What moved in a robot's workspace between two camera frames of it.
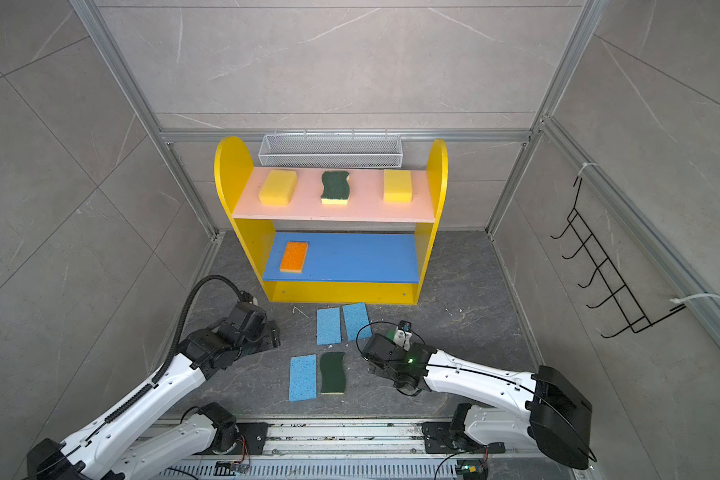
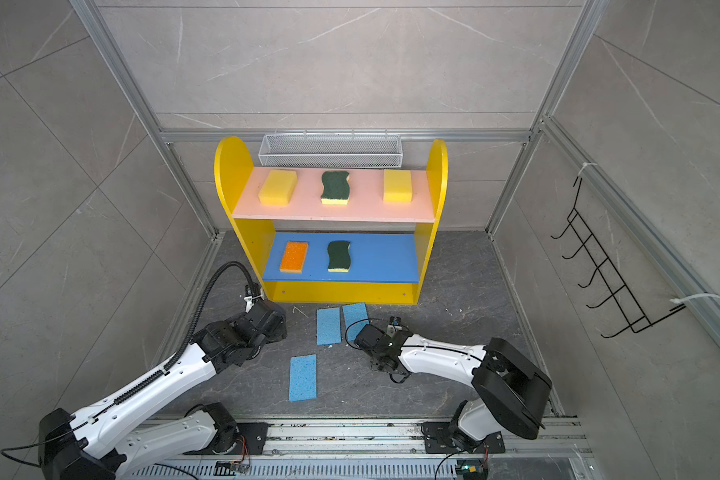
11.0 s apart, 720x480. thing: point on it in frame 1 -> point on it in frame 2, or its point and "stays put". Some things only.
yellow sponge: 398,187 stays put
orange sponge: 294,257 stays put
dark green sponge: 332,372 -> 339,256
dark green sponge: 336,190 stays put
